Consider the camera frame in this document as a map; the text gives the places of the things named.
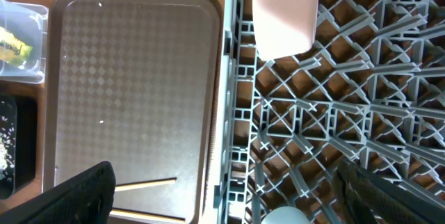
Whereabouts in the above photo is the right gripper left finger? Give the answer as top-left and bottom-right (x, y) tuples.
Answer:
(1, 161), (116, 224)

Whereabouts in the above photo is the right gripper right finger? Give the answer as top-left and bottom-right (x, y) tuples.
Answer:
(332, 159), (444, 224)

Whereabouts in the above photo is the wooden chopstick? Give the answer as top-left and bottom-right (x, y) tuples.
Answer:
(110, 209), (185, 223)
(115, 178), (177, 192)

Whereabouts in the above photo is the white cup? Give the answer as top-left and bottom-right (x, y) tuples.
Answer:
(261, 207), (310, 224)

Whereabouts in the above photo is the yellow snack wrapper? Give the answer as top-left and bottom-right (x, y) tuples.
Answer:
(1, 27), (33, 67)

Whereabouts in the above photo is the pink bowl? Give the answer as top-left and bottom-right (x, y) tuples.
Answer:
(252, 0), (318, 61)

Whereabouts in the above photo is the grey dishwasher rack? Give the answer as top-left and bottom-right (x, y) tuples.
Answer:
(213, 0), (444, 223)

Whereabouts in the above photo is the spilled white rice pile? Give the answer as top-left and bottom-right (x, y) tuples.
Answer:
(1, 115), (15, 182)

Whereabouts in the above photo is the black tray bin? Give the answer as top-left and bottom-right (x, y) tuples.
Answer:
(1, 94), (38, 200)

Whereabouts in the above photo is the brown serving tray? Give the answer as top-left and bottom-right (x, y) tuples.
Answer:
(42, 0), (220, 223)

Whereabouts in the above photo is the clear plastic bin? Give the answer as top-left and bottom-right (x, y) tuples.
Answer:
(1, 0), (49, 83)

